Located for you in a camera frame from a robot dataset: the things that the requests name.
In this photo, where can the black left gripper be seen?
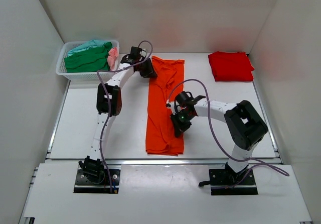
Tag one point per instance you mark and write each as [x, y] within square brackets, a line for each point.
[150, 72]

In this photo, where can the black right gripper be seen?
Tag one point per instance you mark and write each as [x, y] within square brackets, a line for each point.
[178, 128]

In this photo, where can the pink t shirt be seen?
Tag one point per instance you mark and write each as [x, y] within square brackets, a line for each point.
[112, 57]

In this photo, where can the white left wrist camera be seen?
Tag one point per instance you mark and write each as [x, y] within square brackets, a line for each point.
[143, 52]

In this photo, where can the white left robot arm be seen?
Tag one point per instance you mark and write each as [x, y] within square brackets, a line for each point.
[109, 105]

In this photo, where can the white plastic laundry basket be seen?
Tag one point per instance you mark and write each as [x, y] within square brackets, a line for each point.
[61, 70]

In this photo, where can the orange t shirt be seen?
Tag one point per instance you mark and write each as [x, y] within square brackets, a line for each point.
[160, 135]

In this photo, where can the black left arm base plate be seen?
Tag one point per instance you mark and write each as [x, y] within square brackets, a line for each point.
[101, 185]

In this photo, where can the aluminium table rail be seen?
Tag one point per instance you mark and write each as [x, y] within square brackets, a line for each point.
[203, 142]

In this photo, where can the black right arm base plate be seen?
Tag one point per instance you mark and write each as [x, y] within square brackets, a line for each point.
[224, 181]

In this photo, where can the folded red t shirt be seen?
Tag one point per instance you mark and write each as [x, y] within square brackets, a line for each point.
[231, 67]

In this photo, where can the green t shirt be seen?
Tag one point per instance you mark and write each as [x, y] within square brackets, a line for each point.
[90, 60]

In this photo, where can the teal t shirt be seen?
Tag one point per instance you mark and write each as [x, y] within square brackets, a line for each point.
[87, 46]

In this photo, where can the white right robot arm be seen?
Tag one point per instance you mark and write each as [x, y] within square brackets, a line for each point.
[245, 125]

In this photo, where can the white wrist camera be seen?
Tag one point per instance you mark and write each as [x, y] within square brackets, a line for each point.
[143, 52]
[169, 104]

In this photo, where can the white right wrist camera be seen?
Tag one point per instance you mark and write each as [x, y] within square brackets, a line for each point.
[169, 104]

